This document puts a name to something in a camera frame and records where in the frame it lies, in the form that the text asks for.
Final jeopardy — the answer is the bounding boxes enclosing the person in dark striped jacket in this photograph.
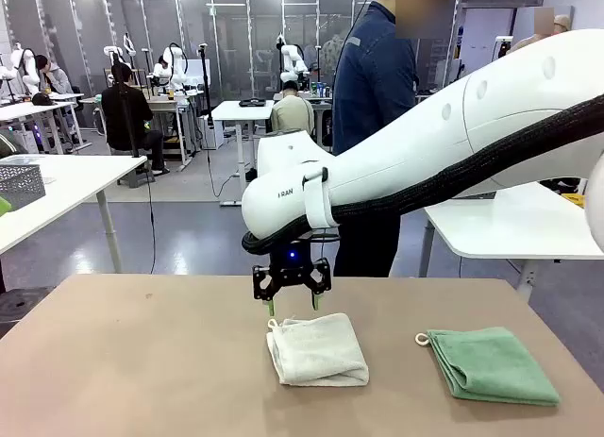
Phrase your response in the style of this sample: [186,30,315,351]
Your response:
[0,129,28,159]

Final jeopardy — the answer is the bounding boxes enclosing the tan mannequin black trousers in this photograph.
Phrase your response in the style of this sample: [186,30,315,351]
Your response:
[507,7,557,56]

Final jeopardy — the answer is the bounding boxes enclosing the seated person in black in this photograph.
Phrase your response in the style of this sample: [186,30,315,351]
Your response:
[100,61,172,176]

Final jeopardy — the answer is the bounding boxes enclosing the green terry towel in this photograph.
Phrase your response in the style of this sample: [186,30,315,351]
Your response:
[414,326,562,408]

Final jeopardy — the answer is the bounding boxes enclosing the black right arm cable sleeve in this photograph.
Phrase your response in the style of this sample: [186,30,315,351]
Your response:
[241,94,604,258]

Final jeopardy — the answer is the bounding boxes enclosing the white side table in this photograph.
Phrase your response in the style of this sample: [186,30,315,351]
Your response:
[0,153,148,274]
[423,180,604,294]

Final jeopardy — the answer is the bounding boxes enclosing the white background desk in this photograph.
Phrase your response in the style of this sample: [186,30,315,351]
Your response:
[0,92,93,156]
[141,90,199,172]

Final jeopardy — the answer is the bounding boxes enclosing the seated person in beige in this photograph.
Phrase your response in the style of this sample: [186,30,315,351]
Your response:
[269,81,316,137]

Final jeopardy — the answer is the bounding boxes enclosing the black shelf cart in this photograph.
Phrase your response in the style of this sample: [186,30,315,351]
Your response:
[541,176,582,193]

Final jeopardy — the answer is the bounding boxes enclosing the person in denim jacket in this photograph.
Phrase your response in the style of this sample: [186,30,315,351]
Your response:
[331,0,468,278]

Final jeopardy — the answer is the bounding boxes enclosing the person in grey hoodie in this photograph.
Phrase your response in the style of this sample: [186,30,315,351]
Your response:
[35,54,76,97]

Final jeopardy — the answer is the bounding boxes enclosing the white terry towel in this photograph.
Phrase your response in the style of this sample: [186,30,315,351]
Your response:
[265,311,371,388]

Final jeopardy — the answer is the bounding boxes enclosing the white standing desk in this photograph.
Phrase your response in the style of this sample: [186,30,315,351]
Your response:
[210,99,276,208]

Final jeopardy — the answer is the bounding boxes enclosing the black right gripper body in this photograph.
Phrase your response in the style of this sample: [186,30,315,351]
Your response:
[269,238,313,287]

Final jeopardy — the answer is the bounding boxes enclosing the clear plastic tray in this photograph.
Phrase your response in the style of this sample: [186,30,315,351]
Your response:
[0,154,44,167]

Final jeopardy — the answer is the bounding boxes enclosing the grey mesh basket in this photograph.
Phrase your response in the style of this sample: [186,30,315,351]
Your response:
[0,164,47,212]

